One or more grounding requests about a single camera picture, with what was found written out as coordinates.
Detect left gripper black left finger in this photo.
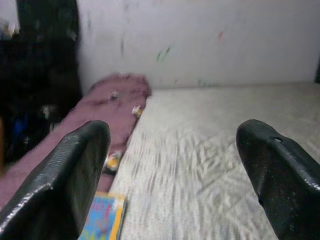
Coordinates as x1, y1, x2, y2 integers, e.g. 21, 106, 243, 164
0, 119, 112, 240

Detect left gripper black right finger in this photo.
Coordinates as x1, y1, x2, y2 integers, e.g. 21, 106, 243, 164
235, 118, 320, 240

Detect colourful yellow-edged book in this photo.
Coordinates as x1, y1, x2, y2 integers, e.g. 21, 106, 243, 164
79, 190, 128, 240

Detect white quilted mattress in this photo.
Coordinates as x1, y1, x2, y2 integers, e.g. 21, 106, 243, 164
106, 81, 320, 240

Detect purple printed blanket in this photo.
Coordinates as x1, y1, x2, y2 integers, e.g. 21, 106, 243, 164
0, 71, 154, 209

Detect black printed cloth bundle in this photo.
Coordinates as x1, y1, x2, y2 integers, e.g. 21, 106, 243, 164
0, 0, 84, 174

